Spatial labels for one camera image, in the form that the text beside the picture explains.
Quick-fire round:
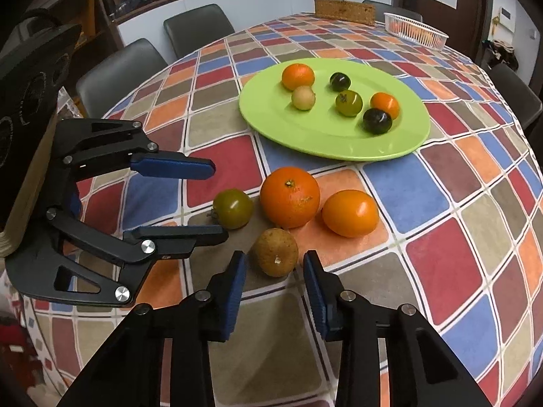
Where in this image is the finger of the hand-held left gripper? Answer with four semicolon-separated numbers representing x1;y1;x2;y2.
6;208;230;308
53;119;216;181

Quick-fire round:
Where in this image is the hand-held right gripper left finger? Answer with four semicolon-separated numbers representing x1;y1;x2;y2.
57;251;247;407

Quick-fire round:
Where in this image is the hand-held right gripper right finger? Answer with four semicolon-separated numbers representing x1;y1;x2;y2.
303;251;493;407

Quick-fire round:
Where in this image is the tan round fruit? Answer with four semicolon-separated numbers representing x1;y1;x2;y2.
253;228;299;278
291;85;317;111

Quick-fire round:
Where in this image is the green tomato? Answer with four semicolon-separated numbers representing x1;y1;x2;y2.
335;90;364;118
211;189;254;230

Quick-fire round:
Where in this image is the green plate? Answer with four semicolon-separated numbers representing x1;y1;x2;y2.
238;57;431;162

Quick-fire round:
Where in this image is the small orange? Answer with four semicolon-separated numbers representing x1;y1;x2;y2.
370;92;400;120

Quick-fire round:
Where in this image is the dark grey chair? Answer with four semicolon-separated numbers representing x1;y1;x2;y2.
488;63;543;130
76;38;168;117
362;0;423;23
163;4;235;59

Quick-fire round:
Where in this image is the smooth orange tomato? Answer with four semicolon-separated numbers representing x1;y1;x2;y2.
322;189;380;238

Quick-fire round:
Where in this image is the large orange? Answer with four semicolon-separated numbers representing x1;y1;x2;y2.
260;167;321;229

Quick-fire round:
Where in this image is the kitchen counter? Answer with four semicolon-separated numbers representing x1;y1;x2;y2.
114;0;393;47

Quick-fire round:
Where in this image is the white plastic basket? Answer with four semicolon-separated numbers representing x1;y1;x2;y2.
384;13;449;49

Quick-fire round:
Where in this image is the dark bag pile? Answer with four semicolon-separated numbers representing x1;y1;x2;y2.
488;39;520;73

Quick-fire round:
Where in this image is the dark brown door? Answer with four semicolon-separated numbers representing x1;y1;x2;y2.
392;0;488;63

